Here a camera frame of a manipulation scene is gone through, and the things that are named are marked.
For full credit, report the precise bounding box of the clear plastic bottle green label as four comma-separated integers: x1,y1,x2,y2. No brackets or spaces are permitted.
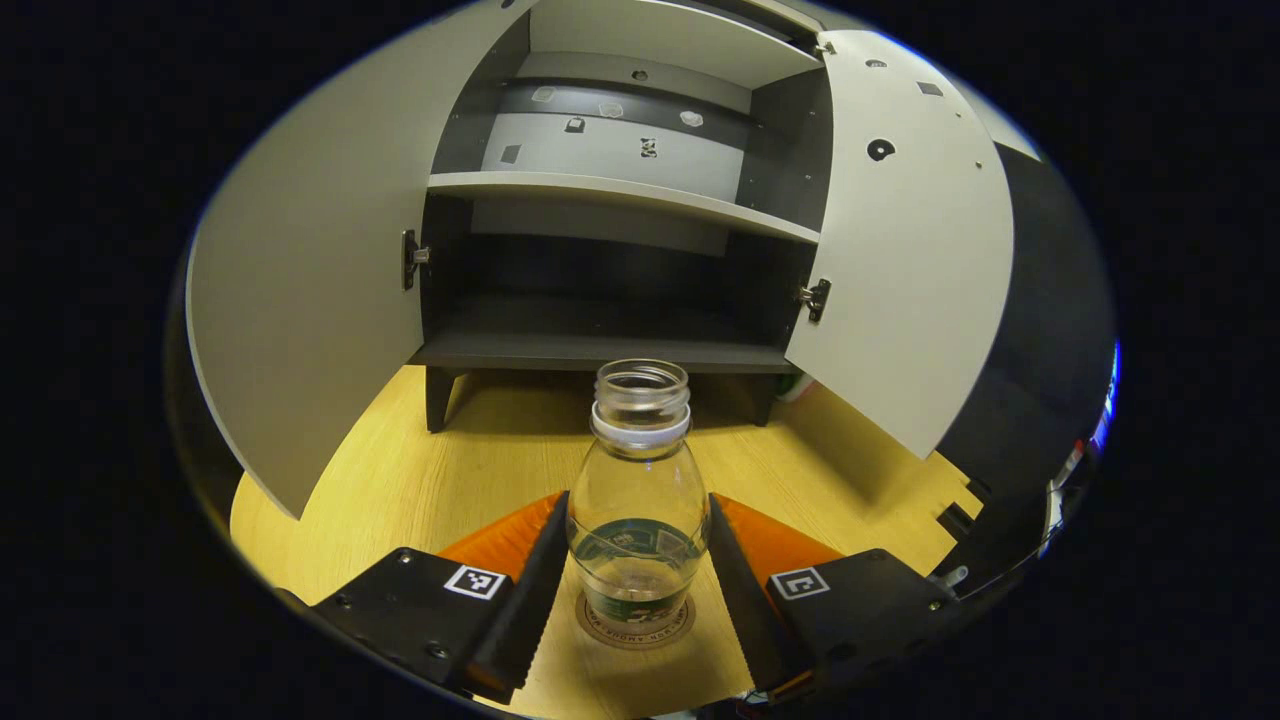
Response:
566,358,713,626

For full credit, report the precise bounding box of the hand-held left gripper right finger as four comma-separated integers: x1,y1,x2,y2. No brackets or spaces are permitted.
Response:
707,492,966,706

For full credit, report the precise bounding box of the dark device with blue light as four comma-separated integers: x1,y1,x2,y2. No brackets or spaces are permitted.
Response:
1040,340,1121,561

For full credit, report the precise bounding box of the white cabinet shelf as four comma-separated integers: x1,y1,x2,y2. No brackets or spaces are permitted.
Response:
428,170,823,246
528,0,823,91

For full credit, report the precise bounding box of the black backdrop cloth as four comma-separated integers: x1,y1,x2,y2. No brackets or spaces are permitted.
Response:
935,140,1119,601

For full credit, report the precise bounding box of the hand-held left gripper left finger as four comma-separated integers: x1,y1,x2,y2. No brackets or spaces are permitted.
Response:
275,490,571,706

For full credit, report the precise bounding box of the round brown coaster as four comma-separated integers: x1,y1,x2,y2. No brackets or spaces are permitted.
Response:
575,590,698,651

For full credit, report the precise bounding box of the grey cabinet door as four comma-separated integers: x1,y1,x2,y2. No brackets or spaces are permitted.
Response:
185,0,541,521
783,28,1016,461

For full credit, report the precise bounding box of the grey cabinet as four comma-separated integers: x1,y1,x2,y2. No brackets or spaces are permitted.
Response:
405,0,841,436

